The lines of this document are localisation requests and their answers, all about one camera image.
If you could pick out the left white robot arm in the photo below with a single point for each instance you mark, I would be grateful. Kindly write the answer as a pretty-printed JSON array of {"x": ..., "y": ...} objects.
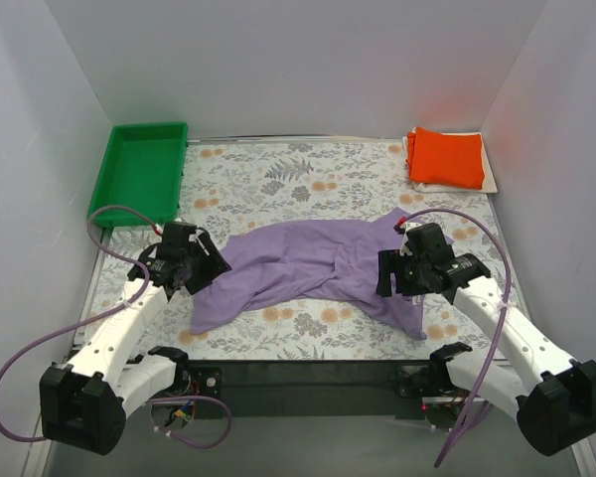
[{"x": 86, "y": 401}]

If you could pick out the green plastic tray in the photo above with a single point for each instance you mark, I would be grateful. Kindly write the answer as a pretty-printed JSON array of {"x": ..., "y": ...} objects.
[{"x": 142, "y": 169}]

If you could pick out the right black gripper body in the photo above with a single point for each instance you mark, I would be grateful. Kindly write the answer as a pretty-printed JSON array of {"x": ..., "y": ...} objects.
[{"x": 390, "y": 273}]

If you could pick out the folded orange t shirt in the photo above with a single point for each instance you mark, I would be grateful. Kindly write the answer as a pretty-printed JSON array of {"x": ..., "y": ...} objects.
[{"x": 444, "y": 159}]

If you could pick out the purple t shirt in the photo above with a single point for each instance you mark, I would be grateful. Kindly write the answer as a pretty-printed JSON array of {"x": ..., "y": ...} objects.
[{"x": 315, "y": 259}]

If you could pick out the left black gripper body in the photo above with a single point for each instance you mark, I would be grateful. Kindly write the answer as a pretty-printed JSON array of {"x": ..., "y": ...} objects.
[{"x": 209, "y": 265}]

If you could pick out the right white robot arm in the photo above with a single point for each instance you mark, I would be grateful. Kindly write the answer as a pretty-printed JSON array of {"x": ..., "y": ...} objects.
[{"x": 550, "y": 394}]

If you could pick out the aluminium frame rail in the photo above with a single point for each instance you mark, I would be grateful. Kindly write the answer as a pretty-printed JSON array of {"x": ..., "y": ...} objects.
[{"x": 314, "y": 446}]

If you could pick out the floral patterned table mat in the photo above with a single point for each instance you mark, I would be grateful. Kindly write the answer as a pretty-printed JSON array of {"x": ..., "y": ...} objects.
[{"x": 236, "y": 187}]

